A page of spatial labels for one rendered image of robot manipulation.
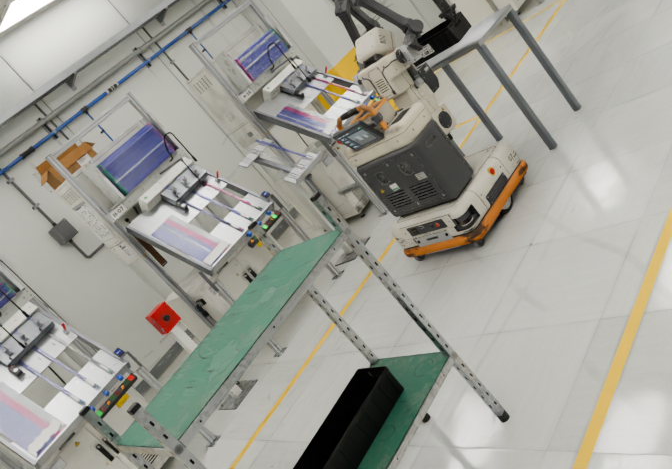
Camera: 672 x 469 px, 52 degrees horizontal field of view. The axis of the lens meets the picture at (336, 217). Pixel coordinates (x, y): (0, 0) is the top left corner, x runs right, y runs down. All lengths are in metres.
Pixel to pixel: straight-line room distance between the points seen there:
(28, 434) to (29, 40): 3.74
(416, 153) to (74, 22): 4.12
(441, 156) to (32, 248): 3.64
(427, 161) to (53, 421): 2.41
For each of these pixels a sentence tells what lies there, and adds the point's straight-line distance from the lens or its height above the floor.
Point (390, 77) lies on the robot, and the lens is 3.97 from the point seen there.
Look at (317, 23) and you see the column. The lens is 7.66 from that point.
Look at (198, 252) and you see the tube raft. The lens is 4.56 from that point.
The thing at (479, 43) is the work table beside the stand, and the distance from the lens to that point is 4.17.
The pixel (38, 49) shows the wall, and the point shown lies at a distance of 6.77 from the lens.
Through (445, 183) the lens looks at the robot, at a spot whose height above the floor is 0.40.
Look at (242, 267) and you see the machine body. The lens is 4.93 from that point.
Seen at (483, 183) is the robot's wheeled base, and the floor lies 0.24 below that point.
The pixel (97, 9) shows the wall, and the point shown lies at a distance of 7.13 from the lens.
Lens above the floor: 1.57
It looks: 15 degrees down
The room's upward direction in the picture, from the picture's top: 41 degrees counter-clockwise
